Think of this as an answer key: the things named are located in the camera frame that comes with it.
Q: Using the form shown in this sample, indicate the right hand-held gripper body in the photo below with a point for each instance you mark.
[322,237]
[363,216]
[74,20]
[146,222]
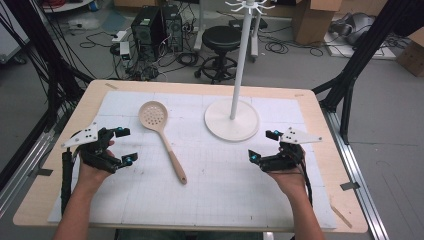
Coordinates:
[286,158]

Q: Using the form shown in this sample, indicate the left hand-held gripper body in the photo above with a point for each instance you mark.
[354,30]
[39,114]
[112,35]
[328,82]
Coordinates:
[96,151]

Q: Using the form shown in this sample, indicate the beige slotted spoon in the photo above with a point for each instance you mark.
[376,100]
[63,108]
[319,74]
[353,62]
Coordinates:
[173,156]

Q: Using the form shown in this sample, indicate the white hook rack stand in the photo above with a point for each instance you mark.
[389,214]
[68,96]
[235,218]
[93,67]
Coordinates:
[238,66]

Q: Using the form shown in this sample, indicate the person's right hand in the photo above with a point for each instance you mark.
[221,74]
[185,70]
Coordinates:
[289,183]

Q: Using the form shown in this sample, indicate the person's left hand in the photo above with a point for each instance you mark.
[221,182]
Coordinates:
[91,176]

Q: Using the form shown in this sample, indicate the brown tape strip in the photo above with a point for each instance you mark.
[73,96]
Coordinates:
[111,86]

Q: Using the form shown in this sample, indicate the white gridded mat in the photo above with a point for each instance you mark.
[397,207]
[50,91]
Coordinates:
[216,193]

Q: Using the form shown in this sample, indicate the black tape piece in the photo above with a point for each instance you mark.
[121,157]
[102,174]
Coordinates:
[45,172]
[350,186]

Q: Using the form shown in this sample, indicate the thin wooden stick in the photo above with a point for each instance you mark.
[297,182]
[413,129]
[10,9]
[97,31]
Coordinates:
[341,216]

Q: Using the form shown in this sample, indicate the small white box device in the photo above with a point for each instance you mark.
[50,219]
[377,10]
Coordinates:
[125,50]

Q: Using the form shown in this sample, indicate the light wooden table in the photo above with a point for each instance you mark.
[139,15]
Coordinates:
[33,206]

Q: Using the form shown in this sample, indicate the person's dark pants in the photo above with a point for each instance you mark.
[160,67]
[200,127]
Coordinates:
[186,235]

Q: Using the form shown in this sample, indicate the white power strip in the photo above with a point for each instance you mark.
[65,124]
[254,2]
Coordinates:
[119,36]

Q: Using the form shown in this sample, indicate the large black computer tower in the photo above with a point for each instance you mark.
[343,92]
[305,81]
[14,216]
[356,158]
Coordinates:
[146,31]

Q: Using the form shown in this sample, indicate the black round stool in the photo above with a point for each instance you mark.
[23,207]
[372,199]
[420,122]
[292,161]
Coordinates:
[221,37]

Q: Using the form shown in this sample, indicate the slim black computer tower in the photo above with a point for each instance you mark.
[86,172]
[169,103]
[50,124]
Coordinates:
[173,30]

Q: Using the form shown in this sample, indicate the tall cardboard box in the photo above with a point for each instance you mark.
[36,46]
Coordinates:
[310,23]

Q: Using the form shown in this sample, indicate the grey headset device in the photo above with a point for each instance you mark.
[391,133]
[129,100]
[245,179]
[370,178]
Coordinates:
[353,26]

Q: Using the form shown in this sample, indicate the white round table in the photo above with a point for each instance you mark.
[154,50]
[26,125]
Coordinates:
[66,5]

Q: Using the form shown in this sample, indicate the low cardboard box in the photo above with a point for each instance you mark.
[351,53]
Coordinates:
[411,56]

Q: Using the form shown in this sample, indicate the aluminium rail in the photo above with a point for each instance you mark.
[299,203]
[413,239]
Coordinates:
[26,160]
[358,176]

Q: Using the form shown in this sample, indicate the black frame stand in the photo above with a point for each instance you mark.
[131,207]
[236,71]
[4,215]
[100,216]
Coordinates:
[350,76]

